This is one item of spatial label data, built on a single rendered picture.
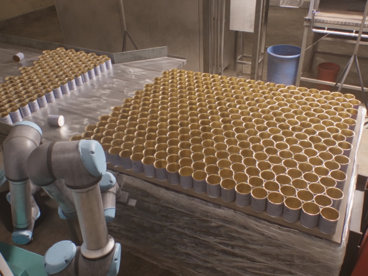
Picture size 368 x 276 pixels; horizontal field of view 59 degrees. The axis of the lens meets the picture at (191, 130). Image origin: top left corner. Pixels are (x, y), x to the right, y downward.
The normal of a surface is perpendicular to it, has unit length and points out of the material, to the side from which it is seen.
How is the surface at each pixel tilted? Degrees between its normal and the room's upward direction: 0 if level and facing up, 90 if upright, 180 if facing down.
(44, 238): 0
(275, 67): 100
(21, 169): 75
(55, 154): 35
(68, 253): 7
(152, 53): 90
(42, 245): 0
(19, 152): 50
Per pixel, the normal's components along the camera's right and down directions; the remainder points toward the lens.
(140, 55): 0.30, 0.52
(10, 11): 0.89, 0.23
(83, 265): 0.02, -0.19
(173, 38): -0.46, 0.51
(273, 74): -0.72, 0.44
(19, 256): -0.03, -0.83
